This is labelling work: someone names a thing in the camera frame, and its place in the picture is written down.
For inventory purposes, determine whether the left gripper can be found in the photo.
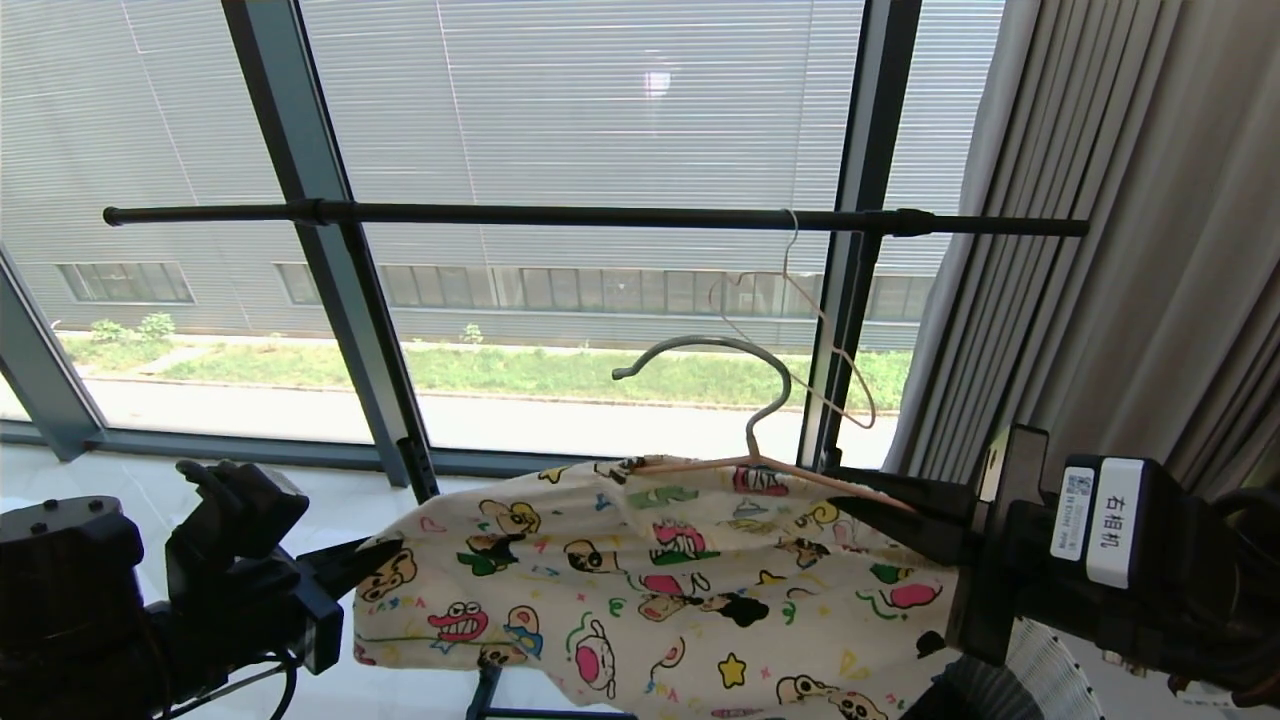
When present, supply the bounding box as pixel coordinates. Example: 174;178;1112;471
160;555;323;691

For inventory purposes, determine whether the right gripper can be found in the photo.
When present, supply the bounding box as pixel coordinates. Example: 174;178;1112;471
826;425;1241;691

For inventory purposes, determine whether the pink clothes hanger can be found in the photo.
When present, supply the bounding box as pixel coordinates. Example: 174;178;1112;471
610;334;918;515
706;207;879;433

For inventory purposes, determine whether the cream printed garment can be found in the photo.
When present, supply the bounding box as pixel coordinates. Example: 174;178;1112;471
350;455;963;720

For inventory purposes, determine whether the white laundry basket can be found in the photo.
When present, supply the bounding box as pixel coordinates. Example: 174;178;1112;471
905;618;1108;720

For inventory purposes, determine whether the black clothes rack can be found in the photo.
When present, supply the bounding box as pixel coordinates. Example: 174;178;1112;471
100;198;1093;720

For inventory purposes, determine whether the beige curtain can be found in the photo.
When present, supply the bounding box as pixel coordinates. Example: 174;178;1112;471
883;0;1280;506

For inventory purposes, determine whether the black cable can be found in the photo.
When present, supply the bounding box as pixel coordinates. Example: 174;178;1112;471
265;650;303;720

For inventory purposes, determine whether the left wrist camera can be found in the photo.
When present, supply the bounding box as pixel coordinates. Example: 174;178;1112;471
287;573;348;678

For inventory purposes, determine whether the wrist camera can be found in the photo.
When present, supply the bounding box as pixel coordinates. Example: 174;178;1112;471
287;573;348;678
1048;453;1206;593

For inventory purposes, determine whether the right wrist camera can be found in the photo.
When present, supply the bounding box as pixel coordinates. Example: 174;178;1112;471
1048;453;1206;593

